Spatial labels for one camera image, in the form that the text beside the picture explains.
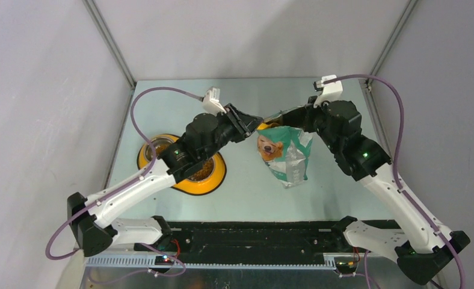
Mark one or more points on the yellow double pet bowl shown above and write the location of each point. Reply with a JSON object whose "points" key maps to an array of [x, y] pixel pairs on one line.
{"points": [[206, 180]]}

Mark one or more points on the green white pet food bag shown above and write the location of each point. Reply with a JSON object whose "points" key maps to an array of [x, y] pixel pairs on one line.
{"points": [[285, 151]]}

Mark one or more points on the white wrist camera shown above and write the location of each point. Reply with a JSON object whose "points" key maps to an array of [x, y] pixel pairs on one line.
{"points": [[211, 102], [329, 89]]}

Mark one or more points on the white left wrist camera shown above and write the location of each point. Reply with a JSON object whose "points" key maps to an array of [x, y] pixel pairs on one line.
{"points": [[211, 102]]}

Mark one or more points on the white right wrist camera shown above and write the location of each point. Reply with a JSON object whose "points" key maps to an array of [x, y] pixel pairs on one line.
{"points": [[329, 89]]}

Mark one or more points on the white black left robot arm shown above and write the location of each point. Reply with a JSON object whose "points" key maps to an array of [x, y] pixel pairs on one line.
{"points": [[95, 220]]}

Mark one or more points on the aluminium frame rail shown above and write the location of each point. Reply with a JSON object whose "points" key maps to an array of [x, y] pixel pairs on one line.
{"points": [[150, 261]]}

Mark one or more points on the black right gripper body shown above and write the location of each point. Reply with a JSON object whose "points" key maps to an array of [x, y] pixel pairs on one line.
{"points": [[317, 115]]}

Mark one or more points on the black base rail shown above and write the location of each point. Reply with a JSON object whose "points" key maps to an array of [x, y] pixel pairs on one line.
{"points": [[303, 242]]}

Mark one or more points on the yellow plastic scoop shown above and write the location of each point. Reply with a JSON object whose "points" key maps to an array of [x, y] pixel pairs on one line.
{"points": [[263, 126]]}

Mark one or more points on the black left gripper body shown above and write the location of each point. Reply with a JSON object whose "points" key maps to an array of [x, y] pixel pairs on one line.
{"points": [[230, 130]]}

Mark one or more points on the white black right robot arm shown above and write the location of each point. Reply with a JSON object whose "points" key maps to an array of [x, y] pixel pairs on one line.
{"points": [[424, 246]]}

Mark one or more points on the brown pet food kibble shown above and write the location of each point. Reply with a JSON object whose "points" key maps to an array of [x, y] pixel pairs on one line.
{"points": [[183, 168]]}

